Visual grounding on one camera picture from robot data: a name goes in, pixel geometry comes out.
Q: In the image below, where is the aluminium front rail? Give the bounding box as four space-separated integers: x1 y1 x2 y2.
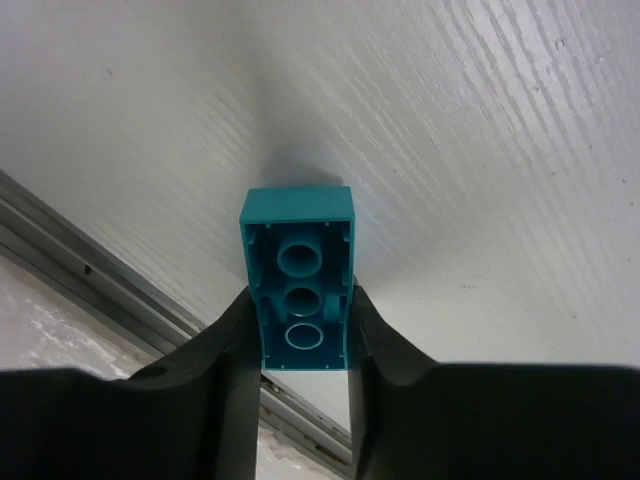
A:
1 173 352 479

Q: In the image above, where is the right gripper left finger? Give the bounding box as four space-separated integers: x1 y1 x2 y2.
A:
1 292 261 479

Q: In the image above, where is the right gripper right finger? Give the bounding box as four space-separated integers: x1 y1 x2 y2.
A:
347 287 639 479

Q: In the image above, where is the teal frog duplo piece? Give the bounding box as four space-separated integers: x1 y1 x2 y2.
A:
239 186 355 371

